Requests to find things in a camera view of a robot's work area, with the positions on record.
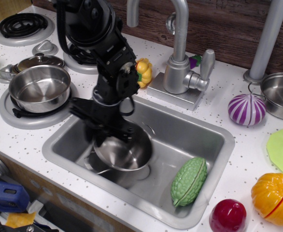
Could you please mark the steel pot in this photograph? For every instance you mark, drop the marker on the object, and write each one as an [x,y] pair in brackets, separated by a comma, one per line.
[122,163]

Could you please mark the grey vertical pole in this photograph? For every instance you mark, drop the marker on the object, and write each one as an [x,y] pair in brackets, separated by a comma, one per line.
[267,41]

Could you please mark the yellow cloth piece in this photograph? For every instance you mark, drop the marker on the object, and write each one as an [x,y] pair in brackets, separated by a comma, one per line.
[16,220]

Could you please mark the back left stove burner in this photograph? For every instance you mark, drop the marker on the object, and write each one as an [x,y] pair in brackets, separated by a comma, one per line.
[25,29]

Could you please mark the steel pot lid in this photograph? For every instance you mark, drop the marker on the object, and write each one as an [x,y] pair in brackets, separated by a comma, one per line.
[39,59]

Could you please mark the steel pan on burner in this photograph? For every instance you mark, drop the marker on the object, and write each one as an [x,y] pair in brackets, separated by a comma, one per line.
[43,81]

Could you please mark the front grey stove knob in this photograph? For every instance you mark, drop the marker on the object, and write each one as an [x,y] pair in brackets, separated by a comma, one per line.
[46,48]

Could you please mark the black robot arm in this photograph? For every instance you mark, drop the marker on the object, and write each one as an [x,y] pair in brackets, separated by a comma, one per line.
[92,25]

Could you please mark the stove burner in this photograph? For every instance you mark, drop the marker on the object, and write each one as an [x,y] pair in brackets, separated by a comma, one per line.
[83,62]
[38,115]
[25,29]

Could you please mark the back right stove burner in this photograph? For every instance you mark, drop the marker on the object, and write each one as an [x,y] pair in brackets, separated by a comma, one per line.
[83,62]

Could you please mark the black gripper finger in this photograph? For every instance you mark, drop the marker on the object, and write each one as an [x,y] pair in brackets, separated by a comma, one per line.
[89,133]
[99,137]

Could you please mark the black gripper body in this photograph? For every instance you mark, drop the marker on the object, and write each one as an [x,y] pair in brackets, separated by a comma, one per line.
[102,113]

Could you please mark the purple striped onion toy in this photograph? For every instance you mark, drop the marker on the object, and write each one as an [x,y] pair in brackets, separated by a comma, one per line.
[246,109]

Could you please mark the blue clamp tool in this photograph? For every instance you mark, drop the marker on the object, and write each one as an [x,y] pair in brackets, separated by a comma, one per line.
[13,198]

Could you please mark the front left stove burner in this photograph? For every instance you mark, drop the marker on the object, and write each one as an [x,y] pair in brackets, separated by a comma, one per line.
[38,115]

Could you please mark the steel bowl at right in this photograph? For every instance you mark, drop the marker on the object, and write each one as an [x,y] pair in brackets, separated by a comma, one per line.
[271,87]

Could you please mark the orange pumpkin toy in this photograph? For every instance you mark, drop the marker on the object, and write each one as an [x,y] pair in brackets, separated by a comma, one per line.
[267,197]

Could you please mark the silver toy faucet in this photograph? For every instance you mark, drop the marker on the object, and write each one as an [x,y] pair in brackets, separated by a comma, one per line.
[180,85]

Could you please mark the red apple toy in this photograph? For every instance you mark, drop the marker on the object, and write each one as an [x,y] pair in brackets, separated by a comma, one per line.
[228,215]

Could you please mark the purple eggplant toy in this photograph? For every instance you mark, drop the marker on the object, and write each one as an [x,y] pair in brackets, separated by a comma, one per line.
[195,61]

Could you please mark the yellow bell pepper toy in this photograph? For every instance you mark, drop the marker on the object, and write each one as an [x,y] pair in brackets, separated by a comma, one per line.
[144,70]

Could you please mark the green bitter gourd toy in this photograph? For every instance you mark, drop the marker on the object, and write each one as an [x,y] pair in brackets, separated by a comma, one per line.
[188,182]

